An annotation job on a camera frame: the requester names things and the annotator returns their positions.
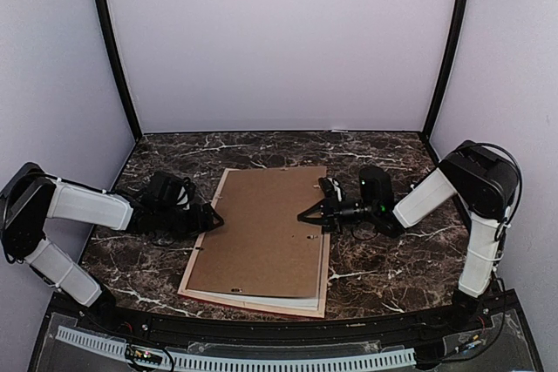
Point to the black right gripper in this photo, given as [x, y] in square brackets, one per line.
[330, 215]

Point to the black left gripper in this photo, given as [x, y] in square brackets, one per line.
[198, 226]

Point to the brown frame backing board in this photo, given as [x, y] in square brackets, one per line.
[261, 232]

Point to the wooden red-edged picture frame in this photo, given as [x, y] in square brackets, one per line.
[322, 280]

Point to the sunset seascape photo print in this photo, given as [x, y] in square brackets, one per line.
[295, 302]

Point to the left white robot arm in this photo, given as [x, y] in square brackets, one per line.
[32, 199]

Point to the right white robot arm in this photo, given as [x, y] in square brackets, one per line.
[485, 177]

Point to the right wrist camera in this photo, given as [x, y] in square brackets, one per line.
[331, 188]

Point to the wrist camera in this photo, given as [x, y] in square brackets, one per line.
[186, 196]
[331, 188]

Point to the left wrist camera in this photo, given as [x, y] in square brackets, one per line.
[186, 196]

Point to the white slotted cable duct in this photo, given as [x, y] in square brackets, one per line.
[217, 359]

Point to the black front rail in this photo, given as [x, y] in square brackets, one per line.
[421, 328]

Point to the left black corner post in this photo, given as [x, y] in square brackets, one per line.
[119, 77]

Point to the black corner post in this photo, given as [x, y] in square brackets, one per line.
[119, 77]
[452, 41]

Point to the right black corner post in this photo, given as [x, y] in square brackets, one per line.
[452, 41]

